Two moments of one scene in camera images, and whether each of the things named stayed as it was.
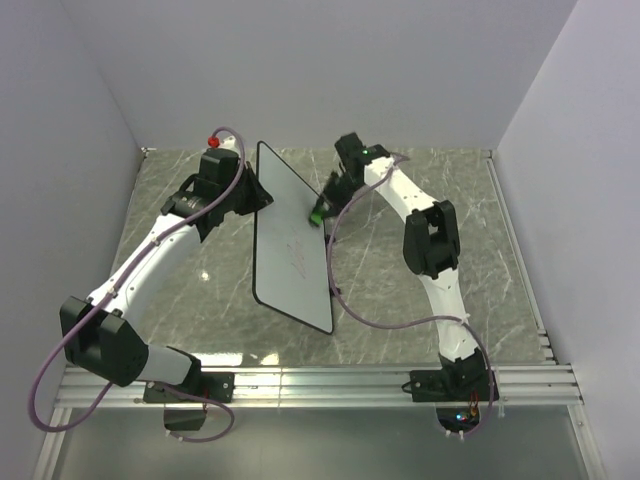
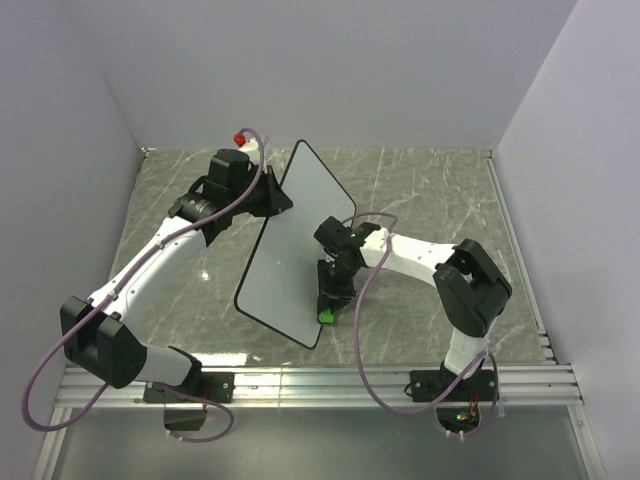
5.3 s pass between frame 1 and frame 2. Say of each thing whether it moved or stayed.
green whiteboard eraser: moved
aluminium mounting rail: stayed
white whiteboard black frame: moved
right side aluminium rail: stayed
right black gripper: moved
